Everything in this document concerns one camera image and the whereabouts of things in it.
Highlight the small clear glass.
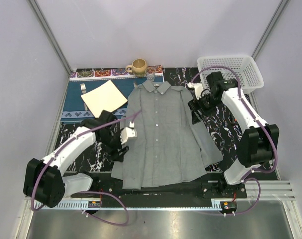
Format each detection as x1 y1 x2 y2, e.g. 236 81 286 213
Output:
145 67 156 82

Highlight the tan ceramic mug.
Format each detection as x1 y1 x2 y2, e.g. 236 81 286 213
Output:
125 59 147 77

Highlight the white plastic mesh basket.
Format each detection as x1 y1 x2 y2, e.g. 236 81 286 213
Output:
197 55 264 94

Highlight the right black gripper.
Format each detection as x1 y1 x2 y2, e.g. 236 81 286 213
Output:
187 93 221 125

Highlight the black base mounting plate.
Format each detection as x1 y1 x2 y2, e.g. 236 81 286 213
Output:
70 171 247 209

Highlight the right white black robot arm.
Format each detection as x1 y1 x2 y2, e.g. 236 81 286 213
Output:
187 71 279 197

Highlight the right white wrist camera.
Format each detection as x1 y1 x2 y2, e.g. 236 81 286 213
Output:
187 82 204 100

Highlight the black marble pattern mat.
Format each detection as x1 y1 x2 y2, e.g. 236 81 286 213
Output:
51 65 242 173

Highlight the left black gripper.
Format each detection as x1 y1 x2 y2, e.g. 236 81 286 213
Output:
99 129 129 162

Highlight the blue patterned placemat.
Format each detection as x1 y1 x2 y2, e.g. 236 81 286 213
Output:
60 65 166 122

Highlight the beige square plate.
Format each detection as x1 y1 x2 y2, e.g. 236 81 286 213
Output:
81 80 128 118

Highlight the grey button shirt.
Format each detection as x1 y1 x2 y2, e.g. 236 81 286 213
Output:
111 80 223 190

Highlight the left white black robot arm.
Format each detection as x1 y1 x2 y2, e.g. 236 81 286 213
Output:
23 110 137 208

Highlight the silver fork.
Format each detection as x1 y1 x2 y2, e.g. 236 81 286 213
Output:
80 83 88 111

